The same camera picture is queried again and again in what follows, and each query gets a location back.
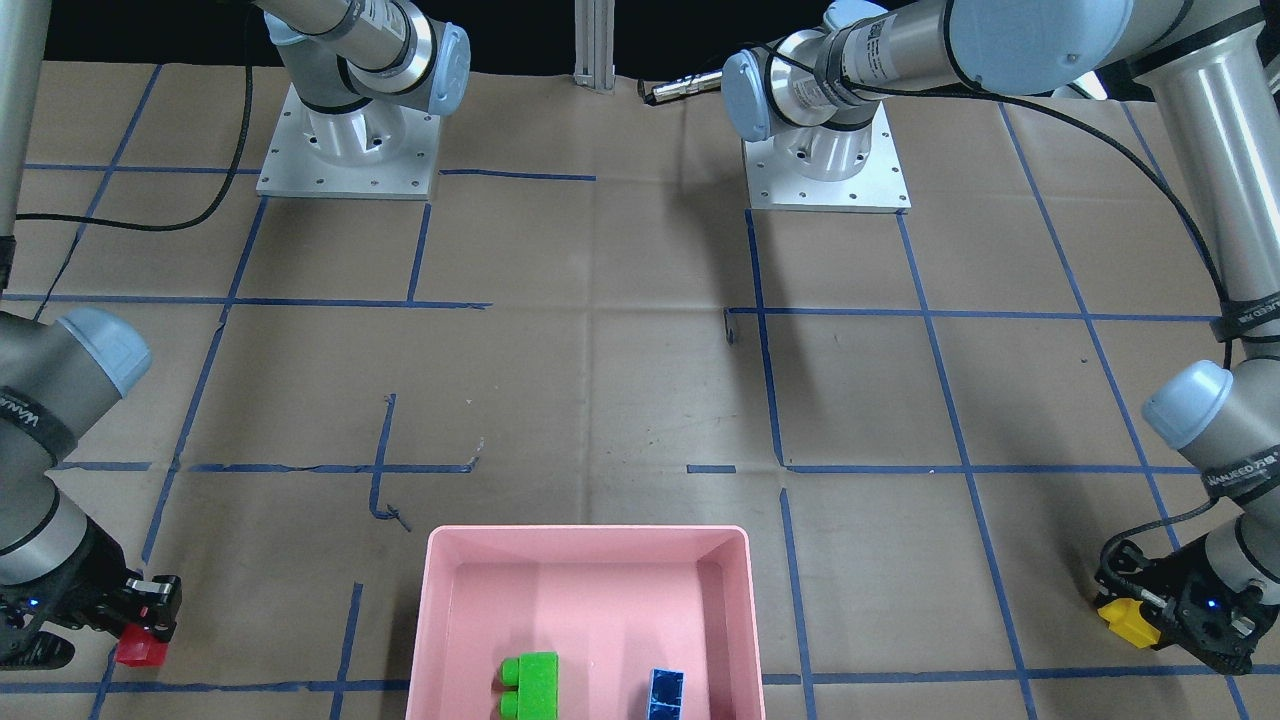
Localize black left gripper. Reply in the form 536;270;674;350
1093;539;1277;676

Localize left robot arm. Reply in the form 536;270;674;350
722;1;1279;676

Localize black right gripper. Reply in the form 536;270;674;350
1;530;183;669

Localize silver cable connector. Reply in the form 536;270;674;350
636;70;723;108

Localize yellow two-stud block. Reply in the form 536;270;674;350
1096;598;1162;650

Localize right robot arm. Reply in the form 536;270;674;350
1;1;472;671

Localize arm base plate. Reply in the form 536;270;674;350
256;88;444;201
742;102;913;214

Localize green two-stud block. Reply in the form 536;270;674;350
498;651;561;719

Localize red small block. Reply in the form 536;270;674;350
114;624;169;667

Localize black braided cable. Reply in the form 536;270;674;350
850;79;1236;372
15;0;261;233

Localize blue three-stud block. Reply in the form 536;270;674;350
644;667;685;720

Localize pink plastic box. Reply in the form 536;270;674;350
406;525;765;719

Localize aluminium profile post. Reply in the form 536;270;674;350
572;0;616;94

